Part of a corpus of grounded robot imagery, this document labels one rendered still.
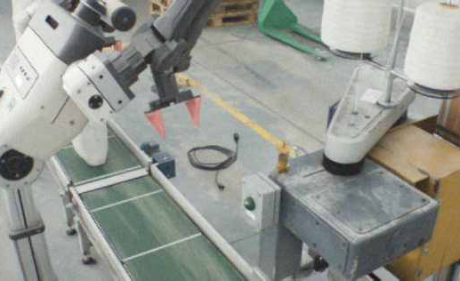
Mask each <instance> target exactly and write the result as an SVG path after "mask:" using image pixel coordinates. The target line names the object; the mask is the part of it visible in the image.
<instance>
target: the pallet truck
mask: <svg viewBox="0 0 460 281"><path fill-rule="evenodd" d="M258 21H259V25H260V29H261V31H263V32H265V33H267V34H269V35H271V36H275V37H276V38H278V39H280V40H282V41H284V42H286V43H289V44H291V45H293V46H295V47H297V48H300V49H302V50H304V51H306V52H309V53H312V55H313V56H317V58H318V59H319V60H320V59H323V60H326V59H327V58H329V57H332V56H331V54H330V53H329V52H328V51H326V50H324V49H322V48H321V46H318V45H316V44H314V43H310V42H308V41H306V40H303V39H301V38H300V37H298V36H294V35H292V34H290V33H287V32H286V31H284V30H282V28H290V29H292V30H294V31H296V32H298V33H301V34H303V35H305V36H308V37H310V38H312V39H316V40H318V41H320V42H321V43H322V44H324V43H323V41H322V38H321V34H322V33H320V32H318V31H317V30H315V29H313V28H309V27H306V26H304V25H303V24H300V23H298V21H297V17H296V16H295V14H294V13H293V12H291V11H290V9H289V8H288V7H287V6H286V4H285V3H284V2H283V1H282V0H265V3H263V8H262V12H261V15H260V17H259V20H258ZM314 48H315V49H314Z"/></svg>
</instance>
